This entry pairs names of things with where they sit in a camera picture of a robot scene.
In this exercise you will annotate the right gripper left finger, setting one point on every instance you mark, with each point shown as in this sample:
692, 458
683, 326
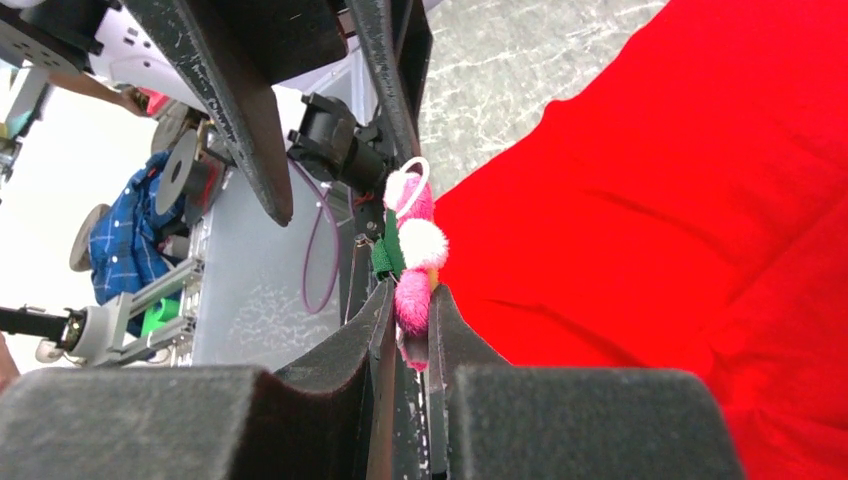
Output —
324, 416

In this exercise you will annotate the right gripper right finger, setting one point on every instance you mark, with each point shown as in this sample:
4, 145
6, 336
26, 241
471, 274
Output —
492, 420

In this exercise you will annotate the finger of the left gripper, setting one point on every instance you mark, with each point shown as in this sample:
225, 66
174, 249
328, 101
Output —
209, 59
396, 41

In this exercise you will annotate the pink flower plush brooch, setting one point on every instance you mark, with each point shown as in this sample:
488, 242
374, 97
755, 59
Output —
410, 252

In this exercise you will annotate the red t-shirt garment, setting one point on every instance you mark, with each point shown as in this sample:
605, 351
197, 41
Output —
687, 209

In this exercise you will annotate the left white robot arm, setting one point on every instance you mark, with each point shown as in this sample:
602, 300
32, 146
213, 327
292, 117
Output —
286, 41

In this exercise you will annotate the blue plaid shirt person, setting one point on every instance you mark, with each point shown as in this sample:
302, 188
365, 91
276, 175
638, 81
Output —
119, 245

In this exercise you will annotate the aluminium frame rail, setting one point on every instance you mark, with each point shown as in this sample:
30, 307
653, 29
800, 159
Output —
95, 335

